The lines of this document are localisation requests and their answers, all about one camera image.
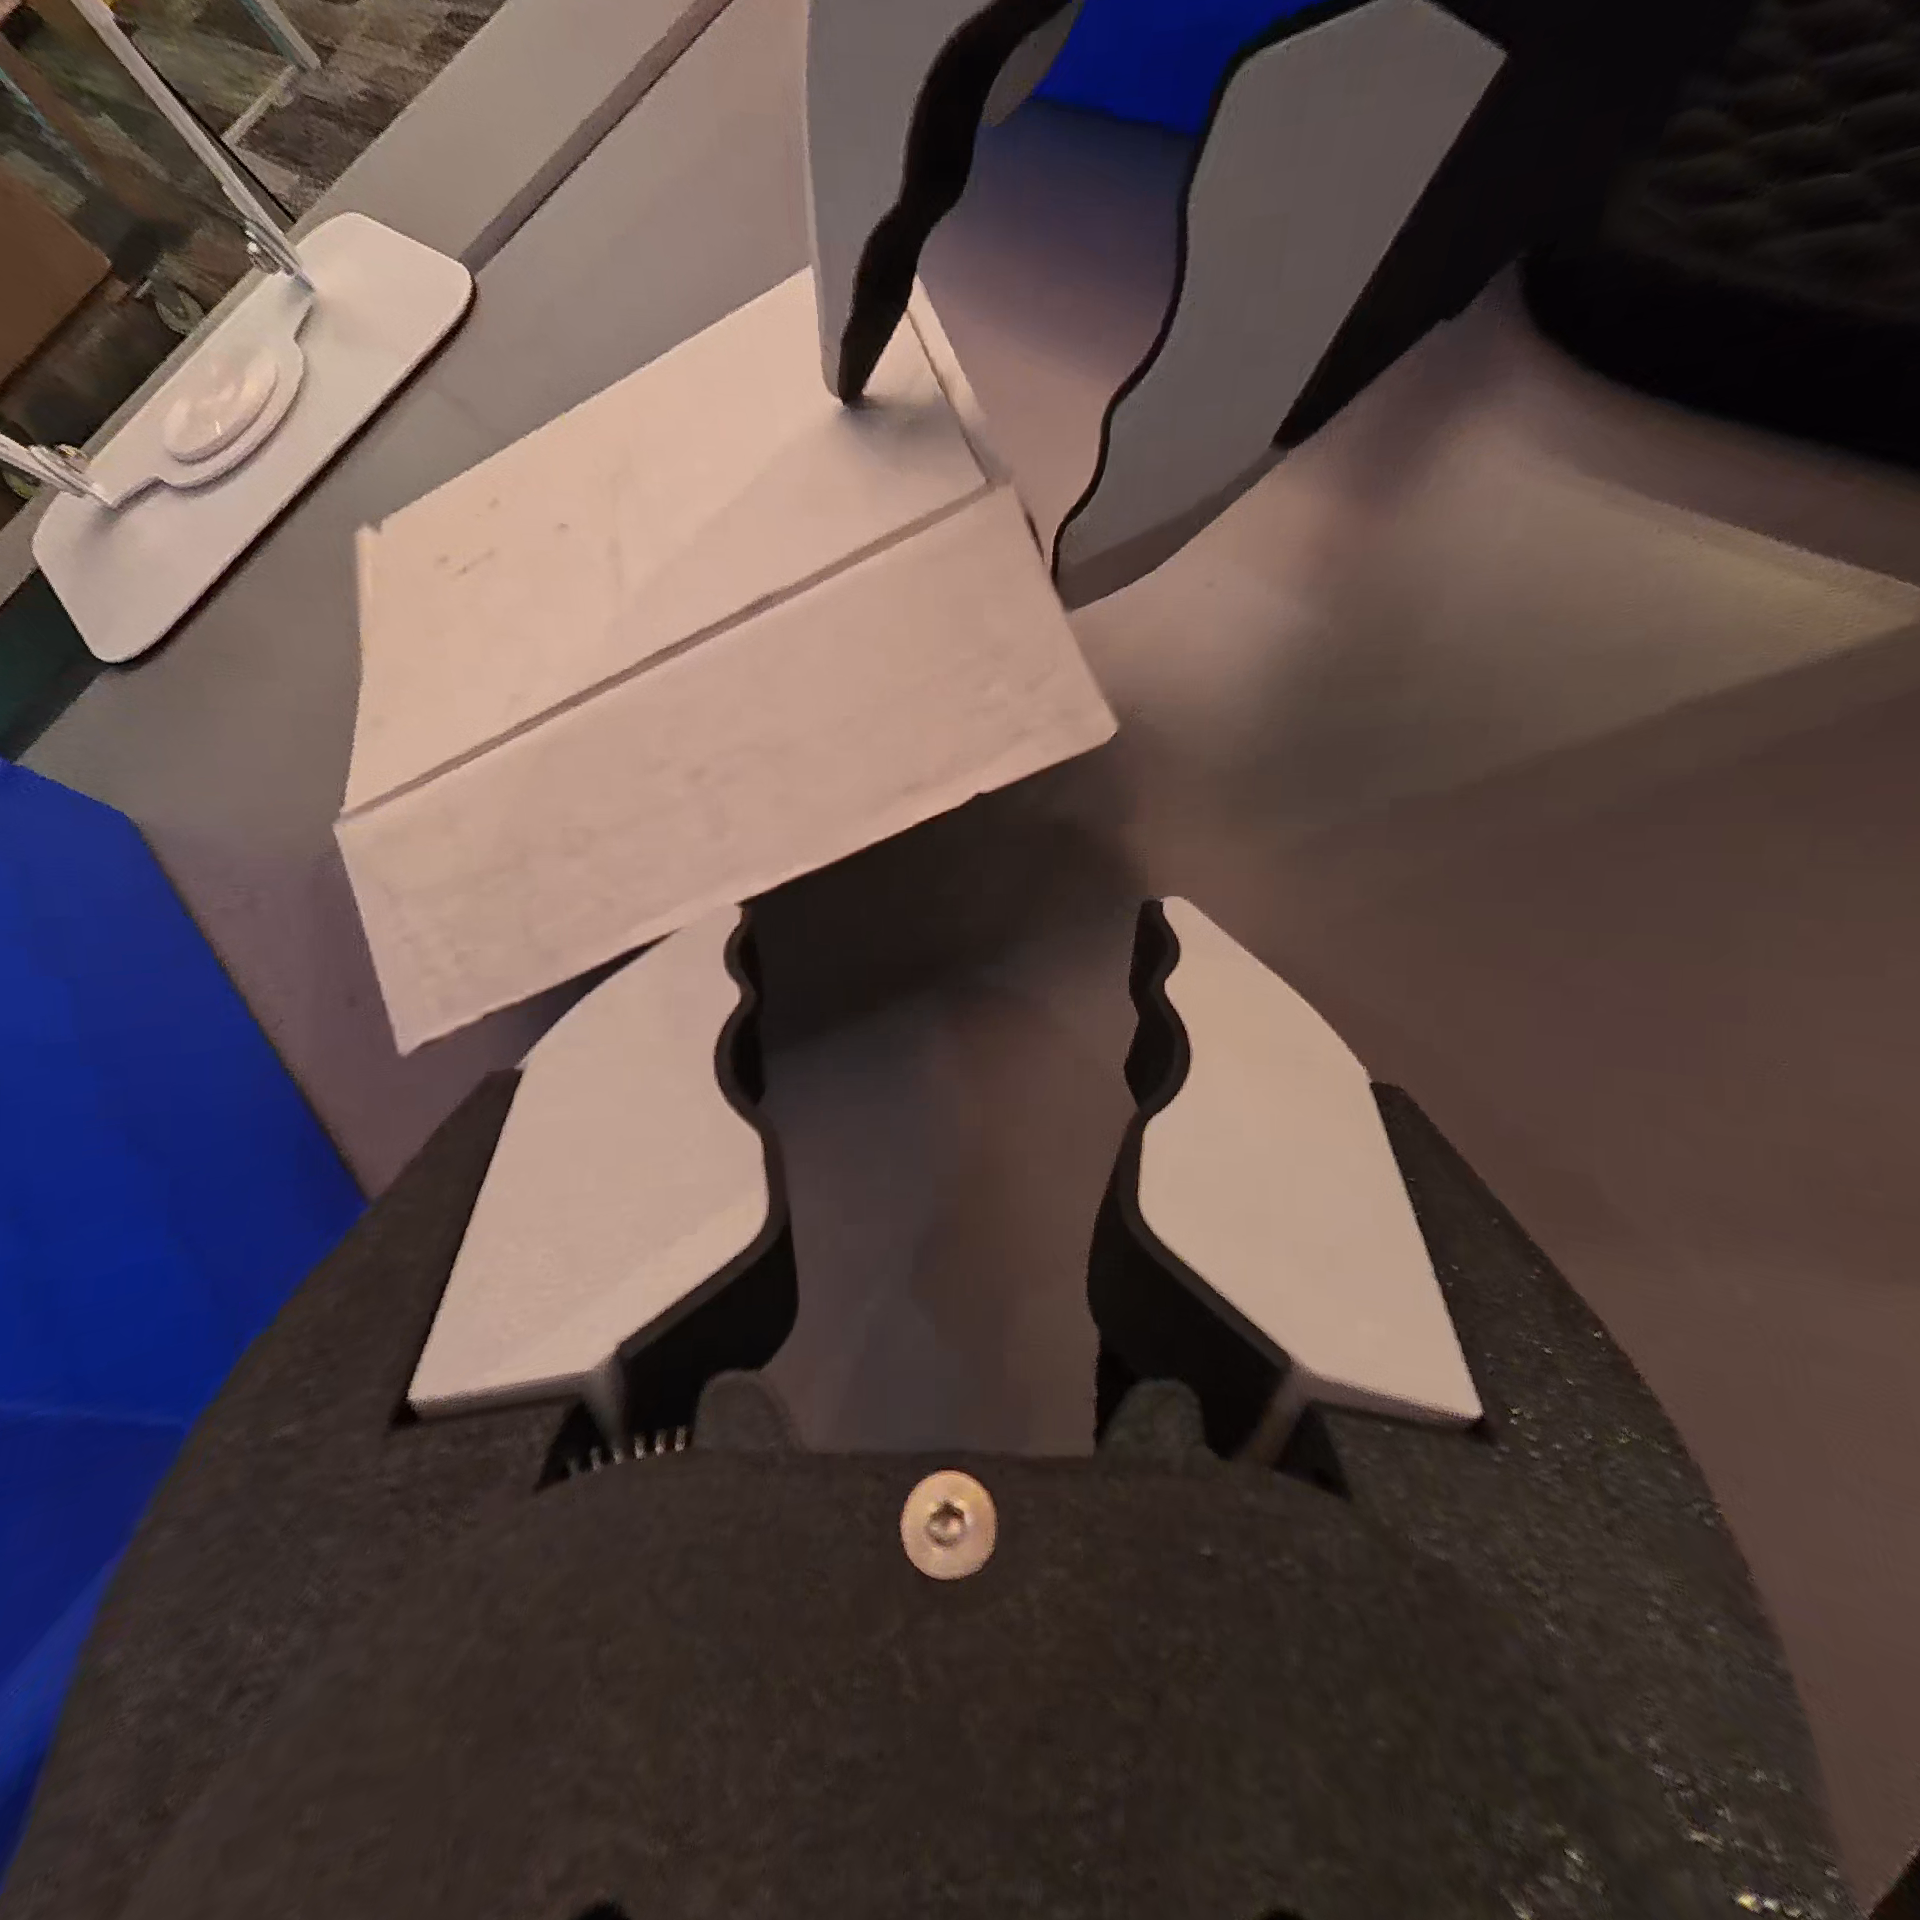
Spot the black mesh chair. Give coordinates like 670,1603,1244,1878
1515,0,1920,466

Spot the blue plastic bin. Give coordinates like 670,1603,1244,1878
0,759,370,1827
1028,0,1358,145

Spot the white document stand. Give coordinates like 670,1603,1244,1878
0,0,479,667

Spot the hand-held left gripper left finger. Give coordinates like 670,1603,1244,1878
405,902,797,1447

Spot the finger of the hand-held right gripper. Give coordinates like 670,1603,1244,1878
805,0,1083,411
1051,0,1507,593

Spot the white cardboard mailer box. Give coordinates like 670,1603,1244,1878
332,270,1121,1055

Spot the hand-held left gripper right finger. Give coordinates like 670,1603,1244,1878
1090,894,1487,1470

